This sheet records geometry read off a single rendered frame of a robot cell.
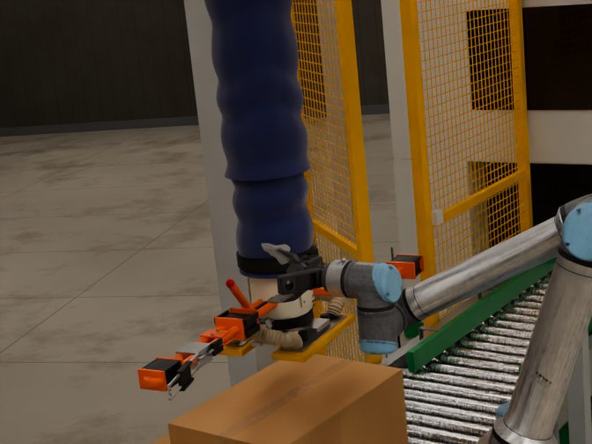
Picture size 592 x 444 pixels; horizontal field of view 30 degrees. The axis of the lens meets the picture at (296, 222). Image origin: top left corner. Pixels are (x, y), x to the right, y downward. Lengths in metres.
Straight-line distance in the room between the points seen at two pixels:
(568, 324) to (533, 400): 0.20
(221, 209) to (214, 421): 1.60
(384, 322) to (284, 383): 0.75
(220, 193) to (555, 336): 2.30
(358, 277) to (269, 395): 0.74
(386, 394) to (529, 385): 0.81
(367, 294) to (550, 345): 0.43
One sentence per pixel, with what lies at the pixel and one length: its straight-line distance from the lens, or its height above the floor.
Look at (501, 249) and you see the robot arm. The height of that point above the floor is 1.45.
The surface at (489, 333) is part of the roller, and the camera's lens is 4.77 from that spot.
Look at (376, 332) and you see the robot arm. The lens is 2.62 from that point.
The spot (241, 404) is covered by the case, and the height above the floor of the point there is 0.94.
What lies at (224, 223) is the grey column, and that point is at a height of 1.12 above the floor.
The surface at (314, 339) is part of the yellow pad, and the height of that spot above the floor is 1.14.
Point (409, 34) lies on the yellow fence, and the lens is 4.56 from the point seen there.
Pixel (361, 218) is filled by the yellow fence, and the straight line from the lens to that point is 4.26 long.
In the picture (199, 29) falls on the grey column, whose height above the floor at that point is 1.91.
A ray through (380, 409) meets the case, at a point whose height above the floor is 0.87.
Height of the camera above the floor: 2.18
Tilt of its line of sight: 14 degrees down
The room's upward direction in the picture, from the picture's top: 6 degrees counter-clockwise
